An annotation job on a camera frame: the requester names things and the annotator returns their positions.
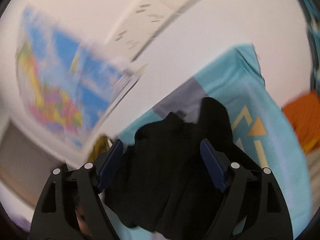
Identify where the colourful wall map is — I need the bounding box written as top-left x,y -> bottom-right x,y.
16,6 -> 140,148

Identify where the orange stool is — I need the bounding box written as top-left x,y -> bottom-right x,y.
281,90 -> 319,154

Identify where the white wall socket panel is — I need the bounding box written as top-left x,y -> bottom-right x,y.
106,0 -> 200,61

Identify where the black coat with gold buttons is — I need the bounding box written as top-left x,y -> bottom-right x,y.
100,96 -> 262,240

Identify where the mustard yellow garment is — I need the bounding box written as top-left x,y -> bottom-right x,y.
87,135 -> 113,163

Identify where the teal patterned bed sheet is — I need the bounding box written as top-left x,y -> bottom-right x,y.
107,44 -> 311,239

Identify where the teal perforated plastic rack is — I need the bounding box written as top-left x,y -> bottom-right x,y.
298,0 -> 319,94

